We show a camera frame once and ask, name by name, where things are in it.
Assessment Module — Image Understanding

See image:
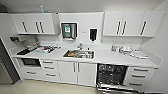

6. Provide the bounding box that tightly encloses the blue dish soap bottle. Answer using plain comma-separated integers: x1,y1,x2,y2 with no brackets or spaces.
111,44,117,53

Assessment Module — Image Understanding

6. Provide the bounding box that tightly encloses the white sink base cabinet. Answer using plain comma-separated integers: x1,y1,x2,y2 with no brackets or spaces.
57,60,98,87

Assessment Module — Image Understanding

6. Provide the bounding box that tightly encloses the brown bowl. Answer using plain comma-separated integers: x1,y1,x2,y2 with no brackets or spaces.
67,50,76,57

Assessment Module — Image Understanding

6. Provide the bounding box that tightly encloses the white drawer unit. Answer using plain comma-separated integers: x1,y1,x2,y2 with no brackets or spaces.
39,59,62,84
123,65,156,89

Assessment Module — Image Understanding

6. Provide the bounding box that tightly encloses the black soap dispenser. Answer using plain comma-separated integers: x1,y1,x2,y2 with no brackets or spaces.
89,28,98,43

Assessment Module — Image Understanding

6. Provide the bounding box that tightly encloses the dish drying rack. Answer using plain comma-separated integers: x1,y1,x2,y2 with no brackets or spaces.
34,44,63,54

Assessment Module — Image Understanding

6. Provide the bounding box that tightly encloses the stack of white plates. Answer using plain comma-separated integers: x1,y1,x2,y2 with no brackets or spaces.
119,44,133,54

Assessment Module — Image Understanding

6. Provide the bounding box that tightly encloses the bottle on cabinet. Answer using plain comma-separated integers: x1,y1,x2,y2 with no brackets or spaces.
39,4,45,14

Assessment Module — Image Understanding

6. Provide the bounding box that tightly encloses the chrome sink faucet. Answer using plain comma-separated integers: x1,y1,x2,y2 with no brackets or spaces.
77,42,84,51

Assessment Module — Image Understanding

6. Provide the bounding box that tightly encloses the white wall cabinet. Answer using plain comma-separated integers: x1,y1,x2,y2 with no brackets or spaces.
102,9,166,38
11,12,60,36

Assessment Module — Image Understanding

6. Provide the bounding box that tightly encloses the stainless steel refrigerator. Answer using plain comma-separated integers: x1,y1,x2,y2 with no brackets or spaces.
0,36,21,86

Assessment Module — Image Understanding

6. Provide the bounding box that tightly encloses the white mug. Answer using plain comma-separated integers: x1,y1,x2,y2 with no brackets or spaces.
81,51,89,59

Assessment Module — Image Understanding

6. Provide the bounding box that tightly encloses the stainless steel dishwasher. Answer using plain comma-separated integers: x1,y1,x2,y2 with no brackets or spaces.
96,63,130,94

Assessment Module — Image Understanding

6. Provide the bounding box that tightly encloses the steel paper towel dispenser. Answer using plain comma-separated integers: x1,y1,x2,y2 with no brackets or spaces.
60,22,78,40

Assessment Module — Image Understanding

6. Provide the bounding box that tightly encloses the white drawer under microwave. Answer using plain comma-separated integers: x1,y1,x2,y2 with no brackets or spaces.
20,66,43,81

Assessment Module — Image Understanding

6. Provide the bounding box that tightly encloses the steel kitchen sink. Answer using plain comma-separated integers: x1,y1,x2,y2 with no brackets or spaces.
62,49,95,60

